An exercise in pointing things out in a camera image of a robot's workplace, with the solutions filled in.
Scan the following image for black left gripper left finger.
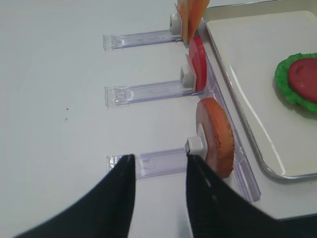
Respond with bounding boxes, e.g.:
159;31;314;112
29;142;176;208
19;154;136;238

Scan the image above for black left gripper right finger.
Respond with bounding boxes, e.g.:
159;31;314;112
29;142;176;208
186;155;317;238

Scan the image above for round bread bun slice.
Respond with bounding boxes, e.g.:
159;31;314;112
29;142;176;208
196;98;235;179

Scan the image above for green lettuce leaf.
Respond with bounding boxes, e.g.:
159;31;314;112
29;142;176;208
274;53;317;114

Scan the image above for red tomato slice in rack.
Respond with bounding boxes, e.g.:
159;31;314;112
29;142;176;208
184;36;207;95

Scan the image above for red tomato slice on lettuce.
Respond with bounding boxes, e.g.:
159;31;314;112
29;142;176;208
288;58;317;103

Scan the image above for orange cheese slice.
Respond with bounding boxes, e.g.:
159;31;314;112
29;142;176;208
176;0;210;44

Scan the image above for white pusher block near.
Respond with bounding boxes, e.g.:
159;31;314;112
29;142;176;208
185;136;206;159

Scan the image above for white pusher block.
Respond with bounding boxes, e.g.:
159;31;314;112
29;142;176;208
180;64;196;89
169;13;182;35
185;136;206;159

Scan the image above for white pusher block middle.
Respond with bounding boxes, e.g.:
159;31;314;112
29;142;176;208
180;64;196;89

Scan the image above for clear acrylic food rack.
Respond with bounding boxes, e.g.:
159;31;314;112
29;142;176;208
105;33;261;202

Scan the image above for silver metal tray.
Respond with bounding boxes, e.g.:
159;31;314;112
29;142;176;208
204;0;317;180

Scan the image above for white pusher block far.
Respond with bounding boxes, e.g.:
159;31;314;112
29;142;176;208
169;13;182;35

